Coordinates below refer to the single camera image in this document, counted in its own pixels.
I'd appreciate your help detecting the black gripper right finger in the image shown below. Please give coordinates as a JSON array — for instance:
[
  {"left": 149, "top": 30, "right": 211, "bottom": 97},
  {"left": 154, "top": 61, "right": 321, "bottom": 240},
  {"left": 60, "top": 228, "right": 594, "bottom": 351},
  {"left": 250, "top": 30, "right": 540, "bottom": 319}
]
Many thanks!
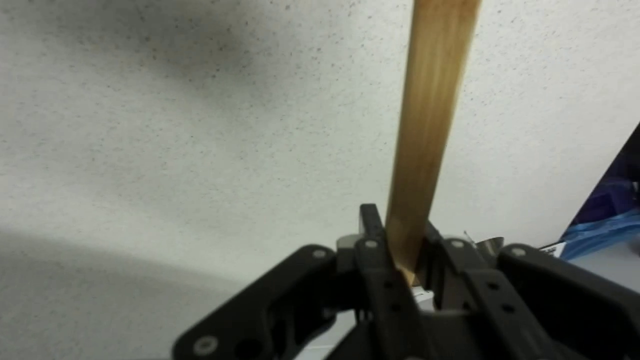
[{"left": 421, "top": 220, "right": 640, "bottom": 360}]

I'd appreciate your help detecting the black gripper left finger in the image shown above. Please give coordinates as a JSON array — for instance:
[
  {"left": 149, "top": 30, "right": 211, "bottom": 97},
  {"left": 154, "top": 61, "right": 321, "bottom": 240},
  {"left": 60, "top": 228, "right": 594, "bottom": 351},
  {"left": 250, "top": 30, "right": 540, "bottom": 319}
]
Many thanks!
[{"left": 170, "top": 203, "right": 435, "bottom": 360}]

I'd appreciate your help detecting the wooden spatula with yellow head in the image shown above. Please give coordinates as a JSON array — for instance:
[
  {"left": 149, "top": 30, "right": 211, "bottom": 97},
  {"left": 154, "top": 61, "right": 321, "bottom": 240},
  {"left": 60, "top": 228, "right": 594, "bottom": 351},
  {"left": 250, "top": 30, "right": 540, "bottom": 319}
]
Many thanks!
[{"left": 384, "top": 0, "right": 483, "bottom": 286}]

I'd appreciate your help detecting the stainless steel sink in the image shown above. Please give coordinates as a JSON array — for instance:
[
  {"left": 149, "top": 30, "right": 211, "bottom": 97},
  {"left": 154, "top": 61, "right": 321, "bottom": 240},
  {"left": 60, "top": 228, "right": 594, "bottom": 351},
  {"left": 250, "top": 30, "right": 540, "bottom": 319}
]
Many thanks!
[{"left": 463, "top": 231, "right": 510, "bottom": 259}]

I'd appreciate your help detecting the blue cover sheet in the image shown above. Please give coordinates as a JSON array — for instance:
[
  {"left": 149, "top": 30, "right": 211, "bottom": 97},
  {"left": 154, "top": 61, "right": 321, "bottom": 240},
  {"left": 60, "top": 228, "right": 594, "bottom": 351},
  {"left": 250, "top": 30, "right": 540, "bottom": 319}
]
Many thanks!
[{"left": 557, "top": 122, "right": 640, "bottom": 264}]

